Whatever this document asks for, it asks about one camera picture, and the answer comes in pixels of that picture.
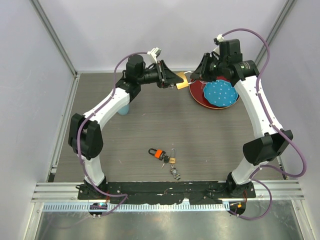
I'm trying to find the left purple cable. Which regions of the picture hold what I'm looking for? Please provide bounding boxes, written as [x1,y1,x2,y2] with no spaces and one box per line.
[76,51,151,218]

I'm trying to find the blue dotted plate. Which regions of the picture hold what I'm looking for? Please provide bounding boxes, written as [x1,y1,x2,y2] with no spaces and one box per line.
[203,79,239,108]

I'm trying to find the light blue mug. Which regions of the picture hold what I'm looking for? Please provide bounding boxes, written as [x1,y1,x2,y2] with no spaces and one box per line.
[117,104,130,116]

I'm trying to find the purple cable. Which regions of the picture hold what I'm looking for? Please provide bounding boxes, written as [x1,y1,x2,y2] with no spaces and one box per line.
[76,51,151,218]
[222,27,308,221]

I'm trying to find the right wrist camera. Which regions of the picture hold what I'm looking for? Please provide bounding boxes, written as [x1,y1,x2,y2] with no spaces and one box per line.
[213,34,225,46]

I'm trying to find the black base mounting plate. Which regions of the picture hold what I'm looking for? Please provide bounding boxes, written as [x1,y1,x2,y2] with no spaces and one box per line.
[75,181,256,205]

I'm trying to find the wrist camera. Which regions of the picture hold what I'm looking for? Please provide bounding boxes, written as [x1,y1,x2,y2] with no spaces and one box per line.
[147,47,162,64]
[213,34,225,46]

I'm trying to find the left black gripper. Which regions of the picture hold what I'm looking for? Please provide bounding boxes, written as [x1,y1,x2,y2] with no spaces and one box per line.
[139,62,186,91]

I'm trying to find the orange black padlock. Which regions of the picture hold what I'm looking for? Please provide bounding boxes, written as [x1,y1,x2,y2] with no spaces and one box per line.
[148,148,166,161]

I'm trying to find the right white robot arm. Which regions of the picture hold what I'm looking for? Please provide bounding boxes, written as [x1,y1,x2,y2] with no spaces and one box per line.
[190,37,293,198]

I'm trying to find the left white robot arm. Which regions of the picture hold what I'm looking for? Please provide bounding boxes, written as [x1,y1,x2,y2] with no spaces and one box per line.
[68,52,188,200]

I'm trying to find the large brass padlock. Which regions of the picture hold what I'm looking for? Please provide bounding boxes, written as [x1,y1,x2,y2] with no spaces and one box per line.
[175,71,196,90]

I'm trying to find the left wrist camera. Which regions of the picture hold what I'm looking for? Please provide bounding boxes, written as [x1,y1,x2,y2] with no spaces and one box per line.
[147,47,162,64]

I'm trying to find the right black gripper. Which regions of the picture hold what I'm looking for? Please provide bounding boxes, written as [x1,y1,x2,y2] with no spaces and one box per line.
[188,52,226,83]

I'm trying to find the small brass padlock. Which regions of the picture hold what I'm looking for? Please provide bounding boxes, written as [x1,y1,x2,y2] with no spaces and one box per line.
[169,148,176,165]

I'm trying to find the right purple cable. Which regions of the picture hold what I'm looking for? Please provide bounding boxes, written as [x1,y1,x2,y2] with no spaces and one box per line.
[222,27,308,221]

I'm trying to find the white slotted cable duct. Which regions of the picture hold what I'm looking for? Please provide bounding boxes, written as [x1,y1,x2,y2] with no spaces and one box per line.
[42,201,230,213]

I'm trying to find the red round tray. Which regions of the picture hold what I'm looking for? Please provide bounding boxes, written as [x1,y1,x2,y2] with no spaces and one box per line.
[189,76,240,110]

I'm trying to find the small black keys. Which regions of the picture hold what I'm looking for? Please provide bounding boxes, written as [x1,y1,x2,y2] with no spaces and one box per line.
[161,155,170,168]

